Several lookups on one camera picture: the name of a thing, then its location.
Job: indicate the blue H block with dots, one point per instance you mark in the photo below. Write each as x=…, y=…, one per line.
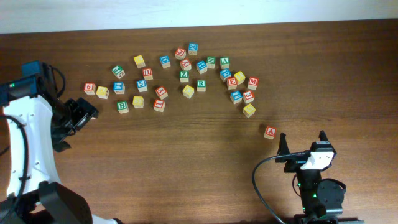
x=201, y=67

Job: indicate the red U block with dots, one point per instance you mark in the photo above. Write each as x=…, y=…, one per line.
x=147, y=74

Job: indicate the blue F block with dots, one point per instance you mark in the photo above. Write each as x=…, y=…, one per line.
x=236, y=97

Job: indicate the green N block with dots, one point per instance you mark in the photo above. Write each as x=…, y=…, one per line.
x=210, y=62

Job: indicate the blue D block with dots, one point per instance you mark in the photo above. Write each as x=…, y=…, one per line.
x=165, y=61

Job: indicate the red E block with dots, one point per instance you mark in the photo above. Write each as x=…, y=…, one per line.
x=231, y=83

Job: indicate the red C block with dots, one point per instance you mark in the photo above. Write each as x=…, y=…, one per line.
x=180, y=53

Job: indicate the blue P block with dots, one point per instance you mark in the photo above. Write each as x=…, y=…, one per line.
x=225, y=74

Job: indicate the red K block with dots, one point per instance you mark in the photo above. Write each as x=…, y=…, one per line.
x=161, y=92

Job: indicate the red M block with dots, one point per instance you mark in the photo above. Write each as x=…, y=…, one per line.
x=253, y=83

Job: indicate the blue block left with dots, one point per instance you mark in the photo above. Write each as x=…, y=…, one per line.
x=119, y=88

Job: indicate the aluminium rail table edge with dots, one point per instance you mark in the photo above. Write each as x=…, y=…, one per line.
x=328, y=222

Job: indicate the red 3 block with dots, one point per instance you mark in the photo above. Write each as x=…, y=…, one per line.
x=248, y=97

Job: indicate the blue 5 block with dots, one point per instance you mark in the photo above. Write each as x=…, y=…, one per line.
x=141, y=85

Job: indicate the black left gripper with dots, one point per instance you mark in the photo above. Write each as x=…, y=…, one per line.
x=74, y=115

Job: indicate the green Z block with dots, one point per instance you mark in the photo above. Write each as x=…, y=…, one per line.
x=184, y=76

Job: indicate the red 6 block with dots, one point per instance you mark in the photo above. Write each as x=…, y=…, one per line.
x=89, y=88

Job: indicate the red A block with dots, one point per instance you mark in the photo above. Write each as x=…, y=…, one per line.
x=270, y=132

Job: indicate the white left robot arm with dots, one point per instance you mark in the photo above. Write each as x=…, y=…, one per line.
x=38, y=123

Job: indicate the yellow block top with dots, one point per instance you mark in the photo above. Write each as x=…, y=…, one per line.
x=139, y=61

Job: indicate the green V block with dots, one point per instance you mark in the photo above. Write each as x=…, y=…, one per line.
x=224, y=62

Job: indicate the green J block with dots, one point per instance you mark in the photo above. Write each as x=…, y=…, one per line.
x=118, y=71

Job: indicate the yellow block centre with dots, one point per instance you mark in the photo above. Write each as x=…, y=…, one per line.
x=188, y=91

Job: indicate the green B block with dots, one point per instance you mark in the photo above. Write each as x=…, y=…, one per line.
x=122, y=107

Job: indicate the yellow block far left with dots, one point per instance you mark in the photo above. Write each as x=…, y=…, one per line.
x=102, y=92

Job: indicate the blue X block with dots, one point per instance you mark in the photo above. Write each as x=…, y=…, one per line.
x=192, y=48

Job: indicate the green R block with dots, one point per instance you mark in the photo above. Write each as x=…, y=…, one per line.
x=201, y=85

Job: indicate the red Y block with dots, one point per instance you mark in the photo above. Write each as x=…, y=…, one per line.
x=185, y=65

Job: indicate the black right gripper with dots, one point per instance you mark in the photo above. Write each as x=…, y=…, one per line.
x=292, y=164

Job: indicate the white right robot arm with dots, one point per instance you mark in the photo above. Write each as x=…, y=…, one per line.
x=321, y=198

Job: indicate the yellow S block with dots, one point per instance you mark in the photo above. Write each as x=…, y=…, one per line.
x=249, y=110
x=138, y=102

